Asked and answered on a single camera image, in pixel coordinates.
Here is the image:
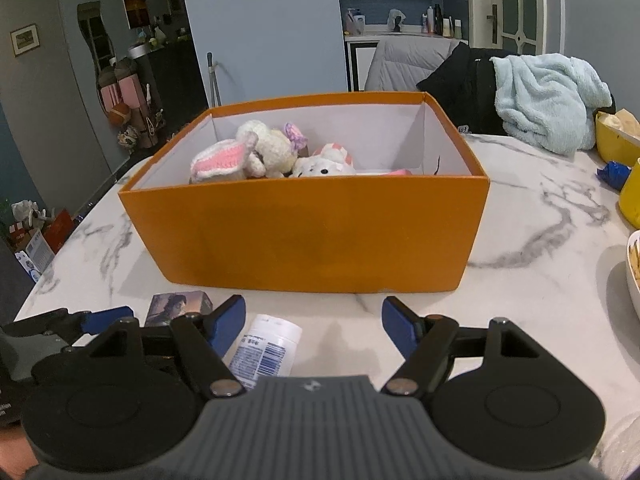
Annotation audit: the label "black white ball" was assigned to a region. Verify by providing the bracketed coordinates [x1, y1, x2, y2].
[117, 125, 141, 154]

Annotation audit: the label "orange cardboard box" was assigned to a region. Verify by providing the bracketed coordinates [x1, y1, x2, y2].
[118, 91, 490, 295]

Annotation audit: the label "yellow bowl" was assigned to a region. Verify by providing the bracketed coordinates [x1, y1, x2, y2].
[594, 108, 640, 166]

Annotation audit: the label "grey quilted coat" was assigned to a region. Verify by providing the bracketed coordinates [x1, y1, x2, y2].
[363, 37, 462, 92]

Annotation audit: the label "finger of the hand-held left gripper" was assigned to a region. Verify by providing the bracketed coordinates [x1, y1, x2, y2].
[1, 306, 135, 338]

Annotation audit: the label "white pink plush toy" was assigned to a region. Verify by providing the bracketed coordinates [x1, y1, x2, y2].
[283, 122, 358, 179]

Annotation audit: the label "picture printed card box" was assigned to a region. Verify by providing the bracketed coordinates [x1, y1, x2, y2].
[149, 291, 214, 329]

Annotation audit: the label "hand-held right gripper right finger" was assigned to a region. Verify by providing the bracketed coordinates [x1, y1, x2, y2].
[380, 295, 538, 396]

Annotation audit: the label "yellow mug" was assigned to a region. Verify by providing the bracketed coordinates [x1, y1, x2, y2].
[618, 157, 640, 231]

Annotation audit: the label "blue white floor carton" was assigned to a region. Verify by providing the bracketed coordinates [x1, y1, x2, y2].
[15, 229, 55, 282]

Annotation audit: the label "white glazed door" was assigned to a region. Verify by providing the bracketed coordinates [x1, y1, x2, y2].
[467, 0, 564, 59]

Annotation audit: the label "blue snack packet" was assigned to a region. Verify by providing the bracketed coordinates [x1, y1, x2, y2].
[595, 160, 632, 192]

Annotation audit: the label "cream plush toy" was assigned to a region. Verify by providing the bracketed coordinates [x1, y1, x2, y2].
[235, 119, 297, 179]

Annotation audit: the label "framed wall picture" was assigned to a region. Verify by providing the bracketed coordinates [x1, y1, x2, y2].
[9, 23, 41, 57]

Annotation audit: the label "white plate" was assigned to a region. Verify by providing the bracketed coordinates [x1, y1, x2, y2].
[626, 230, 640, 322]

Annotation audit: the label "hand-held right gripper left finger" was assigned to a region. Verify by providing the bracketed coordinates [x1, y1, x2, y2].
[86, 294, 247, 397]

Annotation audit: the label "black jacket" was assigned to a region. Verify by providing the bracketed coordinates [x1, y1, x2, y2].
[416, 42, 512, 137]

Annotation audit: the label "white tube with barcode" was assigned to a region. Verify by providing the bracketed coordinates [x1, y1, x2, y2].
[229, 313, 304, 392]

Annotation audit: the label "orange wall picture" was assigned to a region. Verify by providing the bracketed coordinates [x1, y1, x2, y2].
[122, 0, 151, 30]

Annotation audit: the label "red box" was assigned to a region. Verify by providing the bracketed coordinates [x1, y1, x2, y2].
[42, 208, 77, 253]

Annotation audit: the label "light blue fleece robe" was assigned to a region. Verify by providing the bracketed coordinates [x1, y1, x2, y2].
[489, 52, 614, 156]

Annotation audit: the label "pink yoga mat bags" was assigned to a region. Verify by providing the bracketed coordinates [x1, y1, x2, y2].
[97, 57, 153, 148]

